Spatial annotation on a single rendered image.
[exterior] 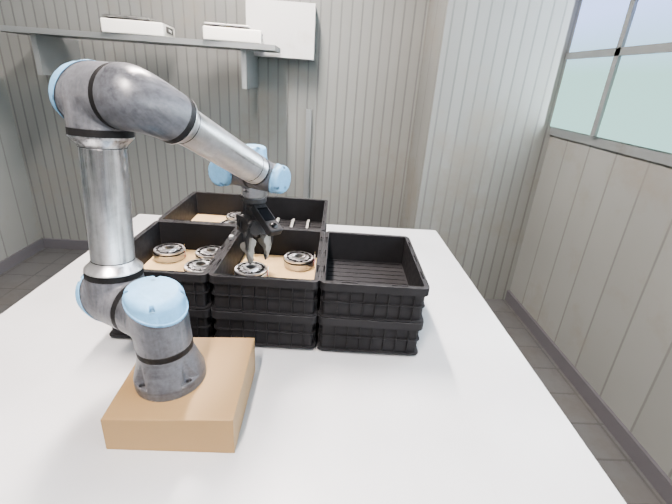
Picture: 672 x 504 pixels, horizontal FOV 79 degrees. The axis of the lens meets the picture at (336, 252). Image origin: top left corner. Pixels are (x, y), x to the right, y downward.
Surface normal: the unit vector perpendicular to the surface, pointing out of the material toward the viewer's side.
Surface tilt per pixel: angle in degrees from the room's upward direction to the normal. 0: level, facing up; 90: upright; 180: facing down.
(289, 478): 0
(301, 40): 90
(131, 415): 4
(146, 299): 8
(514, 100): 90
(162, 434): 90
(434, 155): 90
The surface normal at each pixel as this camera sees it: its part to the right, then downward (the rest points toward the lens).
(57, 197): 0.02, 0.39
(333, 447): 0.07, -0.92
